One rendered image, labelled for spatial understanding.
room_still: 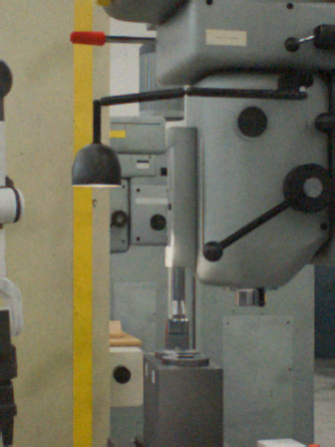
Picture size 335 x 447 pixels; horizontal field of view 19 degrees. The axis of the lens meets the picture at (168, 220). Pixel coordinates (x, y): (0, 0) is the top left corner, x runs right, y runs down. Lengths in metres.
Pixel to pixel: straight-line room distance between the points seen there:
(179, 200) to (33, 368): 1.81
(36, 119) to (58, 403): 0.92
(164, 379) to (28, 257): 1.46
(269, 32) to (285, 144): 0.16
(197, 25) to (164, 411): 0.73
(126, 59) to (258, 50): 9.40
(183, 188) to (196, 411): 0.50
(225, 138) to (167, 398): 0.57
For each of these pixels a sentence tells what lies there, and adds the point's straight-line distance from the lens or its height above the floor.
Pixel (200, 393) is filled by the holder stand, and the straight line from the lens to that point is 1.80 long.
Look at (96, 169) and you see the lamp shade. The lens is 1.39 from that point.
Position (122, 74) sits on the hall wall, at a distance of 10.77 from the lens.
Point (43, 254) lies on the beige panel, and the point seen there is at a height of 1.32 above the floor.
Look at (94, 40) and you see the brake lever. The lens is 1.58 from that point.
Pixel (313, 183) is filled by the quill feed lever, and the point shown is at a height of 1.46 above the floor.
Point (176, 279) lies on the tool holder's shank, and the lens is 1.92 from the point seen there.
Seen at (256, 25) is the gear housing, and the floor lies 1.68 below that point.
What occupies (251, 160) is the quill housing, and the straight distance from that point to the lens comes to 1.42.
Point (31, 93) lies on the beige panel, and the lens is 3.21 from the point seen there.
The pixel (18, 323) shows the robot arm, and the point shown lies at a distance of 2.19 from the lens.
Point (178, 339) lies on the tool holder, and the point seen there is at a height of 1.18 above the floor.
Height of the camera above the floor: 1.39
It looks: 1 degrees up
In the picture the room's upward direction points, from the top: straight up
